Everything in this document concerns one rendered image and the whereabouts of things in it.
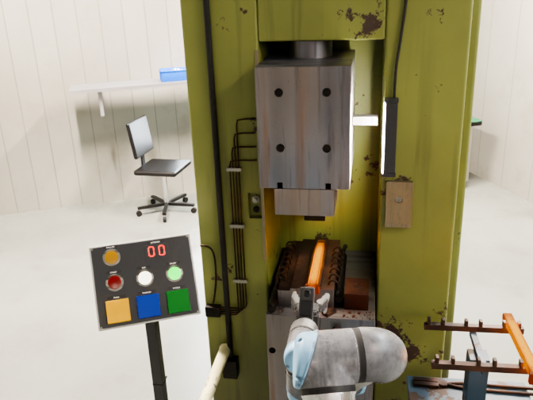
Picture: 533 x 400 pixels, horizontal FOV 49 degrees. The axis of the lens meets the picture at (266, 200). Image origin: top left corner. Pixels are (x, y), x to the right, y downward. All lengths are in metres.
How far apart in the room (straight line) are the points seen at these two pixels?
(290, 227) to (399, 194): 0.64
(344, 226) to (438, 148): 0.65
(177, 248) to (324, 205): 0.53
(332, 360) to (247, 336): 1.18
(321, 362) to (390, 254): 0.98
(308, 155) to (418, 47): 0.48
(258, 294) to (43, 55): 3.91
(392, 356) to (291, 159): 0.83
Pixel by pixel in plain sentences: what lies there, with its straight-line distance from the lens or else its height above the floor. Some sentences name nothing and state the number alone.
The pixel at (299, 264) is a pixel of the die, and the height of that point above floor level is 0.99.
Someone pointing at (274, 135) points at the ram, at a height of 1.55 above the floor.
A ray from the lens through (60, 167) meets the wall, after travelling 5.93.
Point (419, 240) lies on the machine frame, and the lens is 2.14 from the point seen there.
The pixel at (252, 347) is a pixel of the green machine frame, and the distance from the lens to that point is 2.43.
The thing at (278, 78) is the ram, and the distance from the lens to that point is 1.85.
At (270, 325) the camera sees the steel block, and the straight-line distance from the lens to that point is 2.11.
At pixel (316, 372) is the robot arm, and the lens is 1.25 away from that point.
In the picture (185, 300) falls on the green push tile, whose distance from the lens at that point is 2.03.
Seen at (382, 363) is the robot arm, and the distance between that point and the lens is 1.28.
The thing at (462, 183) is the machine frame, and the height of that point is 1.20.
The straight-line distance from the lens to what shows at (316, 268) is 2.18.
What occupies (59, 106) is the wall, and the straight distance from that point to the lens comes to 5.79.
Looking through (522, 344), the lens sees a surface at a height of 0.95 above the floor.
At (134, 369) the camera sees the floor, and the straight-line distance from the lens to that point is 3.48.
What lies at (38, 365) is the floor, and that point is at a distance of 3.70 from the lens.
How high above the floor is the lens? 2.02
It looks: 21 degrees down
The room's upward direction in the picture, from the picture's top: 2 degrees counter-clockwise
